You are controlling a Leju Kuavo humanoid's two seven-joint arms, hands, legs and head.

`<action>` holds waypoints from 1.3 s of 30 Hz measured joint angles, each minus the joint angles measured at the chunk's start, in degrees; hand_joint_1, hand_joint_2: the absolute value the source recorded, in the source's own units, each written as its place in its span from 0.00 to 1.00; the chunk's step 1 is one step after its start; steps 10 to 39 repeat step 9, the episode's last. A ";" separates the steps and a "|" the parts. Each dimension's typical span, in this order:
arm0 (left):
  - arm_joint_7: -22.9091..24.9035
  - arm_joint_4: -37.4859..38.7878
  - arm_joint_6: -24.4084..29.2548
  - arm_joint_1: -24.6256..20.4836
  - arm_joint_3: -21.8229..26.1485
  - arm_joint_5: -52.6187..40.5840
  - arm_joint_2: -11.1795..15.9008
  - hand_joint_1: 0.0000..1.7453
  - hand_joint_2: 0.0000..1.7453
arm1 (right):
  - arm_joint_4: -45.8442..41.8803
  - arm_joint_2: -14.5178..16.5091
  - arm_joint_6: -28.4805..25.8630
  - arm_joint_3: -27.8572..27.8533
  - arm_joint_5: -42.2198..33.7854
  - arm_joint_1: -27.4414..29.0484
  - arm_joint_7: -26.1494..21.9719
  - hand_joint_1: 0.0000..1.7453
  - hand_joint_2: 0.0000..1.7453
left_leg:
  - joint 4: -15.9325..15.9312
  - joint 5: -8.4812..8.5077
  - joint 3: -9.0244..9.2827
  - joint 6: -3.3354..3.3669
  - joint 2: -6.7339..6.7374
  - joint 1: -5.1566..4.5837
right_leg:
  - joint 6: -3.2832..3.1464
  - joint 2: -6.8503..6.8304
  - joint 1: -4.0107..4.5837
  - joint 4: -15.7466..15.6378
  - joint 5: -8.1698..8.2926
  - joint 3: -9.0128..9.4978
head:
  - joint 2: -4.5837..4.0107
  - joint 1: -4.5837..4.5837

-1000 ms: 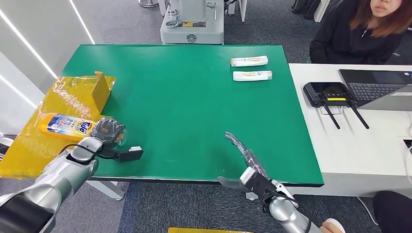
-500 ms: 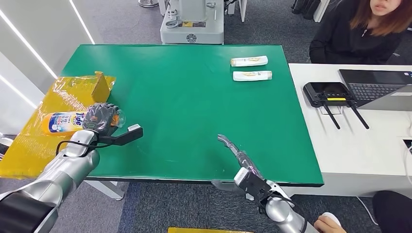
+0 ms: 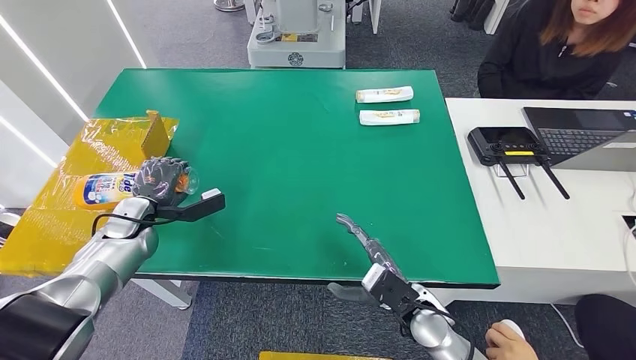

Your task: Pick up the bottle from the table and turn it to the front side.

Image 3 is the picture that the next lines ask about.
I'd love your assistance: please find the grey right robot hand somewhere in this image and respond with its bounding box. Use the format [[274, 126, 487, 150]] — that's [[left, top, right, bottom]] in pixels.
[[328, 213, 413, 307]]

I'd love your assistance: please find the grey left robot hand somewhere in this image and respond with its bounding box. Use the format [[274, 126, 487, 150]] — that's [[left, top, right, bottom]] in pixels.
[[131, 157, 191, 206]]

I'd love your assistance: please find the orange detergent bottle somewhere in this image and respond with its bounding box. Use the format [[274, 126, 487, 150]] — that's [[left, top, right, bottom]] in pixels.
[[73, 166, 201, 212]]

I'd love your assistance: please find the white table leg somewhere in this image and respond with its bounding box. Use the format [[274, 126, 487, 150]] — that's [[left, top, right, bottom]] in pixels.
[[130, 277, 194, 310]]

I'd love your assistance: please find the yellow taped cardboard box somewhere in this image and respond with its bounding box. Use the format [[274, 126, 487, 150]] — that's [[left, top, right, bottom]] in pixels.
[[0, 109, 180, 278]]

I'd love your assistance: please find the yellow cardboard edge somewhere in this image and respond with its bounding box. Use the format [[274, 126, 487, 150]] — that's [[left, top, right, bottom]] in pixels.
[[259, 351, 391, 360]]

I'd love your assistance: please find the white cosmetic tube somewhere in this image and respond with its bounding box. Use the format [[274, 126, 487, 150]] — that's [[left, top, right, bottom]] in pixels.
[[355, 85, 415, 104], [358, 109, 422, 126]]

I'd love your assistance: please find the grey metal object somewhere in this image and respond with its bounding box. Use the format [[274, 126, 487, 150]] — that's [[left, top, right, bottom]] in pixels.
[[0, 211, 21, 247]]

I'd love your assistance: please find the white computer mouse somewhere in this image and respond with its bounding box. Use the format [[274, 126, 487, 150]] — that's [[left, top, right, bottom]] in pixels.
[[499, 319, 527, 341]]

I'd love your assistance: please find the person's hand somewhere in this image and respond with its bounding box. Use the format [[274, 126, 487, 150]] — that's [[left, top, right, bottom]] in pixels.
[[485, 322, 540, 360]]

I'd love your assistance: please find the clear controller stand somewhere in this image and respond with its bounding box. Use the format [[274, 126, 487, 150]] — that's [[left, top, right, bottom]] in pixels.
[[491, 162, 530, 178]]

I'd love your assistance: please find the black controller with antennas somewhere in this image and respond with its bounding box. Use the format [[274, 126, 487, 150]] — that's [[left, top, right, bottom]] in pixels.
[[466, 126, 572, 201]]

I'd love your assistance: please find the grey machine base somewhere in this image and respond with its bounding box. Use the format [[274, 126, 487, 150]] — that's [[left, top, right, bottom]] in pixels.
[[247, 0, 347, 70]]

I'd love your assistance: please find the white desk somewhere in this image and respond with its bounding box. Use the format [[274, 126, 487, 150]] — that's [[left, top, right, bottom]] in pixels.
[[445, 97, 636, 305]]

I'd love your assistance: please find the dark grey laptop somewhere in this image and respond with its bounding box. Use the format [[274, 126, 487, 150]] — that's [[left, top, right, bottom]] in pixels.
[[522, 106, 636, 173]]

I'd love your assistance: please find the white furniture panel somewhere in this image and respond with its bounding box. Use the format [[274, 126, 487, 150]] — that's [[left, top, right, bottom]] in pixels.
[[347, 0, 383, 35]]

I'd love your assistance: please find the person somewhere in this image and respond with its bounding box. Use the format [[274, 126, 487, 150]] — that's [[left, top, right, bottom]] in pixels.
[[574, 294, 636, 360], [476, 0, 636, 101]]

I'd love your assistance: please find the black chair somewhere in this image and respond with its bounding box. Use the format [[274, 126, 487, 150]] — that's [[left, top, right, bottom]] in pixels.
[[449, 0, 498, 25]]

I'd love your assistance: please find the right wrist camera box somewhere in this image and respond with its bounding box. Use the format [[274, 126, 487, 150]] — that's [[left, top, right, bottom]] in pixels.
[[361, 263, 421, 317]]

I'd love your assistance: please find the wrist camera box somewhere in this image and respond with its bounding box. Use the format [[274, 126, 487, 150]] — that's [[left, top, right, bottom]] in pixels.
[[361, 263, 421, 317], [156, 187, 227, 224]]

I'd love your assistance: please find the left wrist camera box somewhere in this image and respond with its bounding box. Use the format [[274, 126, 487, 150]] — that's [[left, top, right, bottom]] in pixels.
[[156, 187, 227, 224]]

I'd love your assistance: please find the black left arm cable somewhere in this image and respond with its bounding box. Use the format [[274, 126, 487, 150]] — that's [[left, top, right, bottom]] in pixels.
[[91, 211, 175, 237]]

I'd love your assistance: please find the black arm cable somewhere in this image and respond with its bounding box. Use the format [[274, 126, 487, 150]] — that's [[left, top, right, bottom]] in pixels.
[[397, 303, 476, 360], [91, 211, 175, 237]]

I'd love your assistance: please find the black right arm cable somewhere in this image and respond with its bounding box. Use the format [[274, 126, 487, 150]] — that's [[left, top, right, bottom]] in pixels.
[[397, 303, 476, 360]]

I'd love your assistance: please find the white floor cable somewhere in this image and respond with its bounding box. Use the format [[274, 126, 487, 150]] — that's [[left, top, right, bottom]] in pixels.
[[550, 303, 587, 349]]

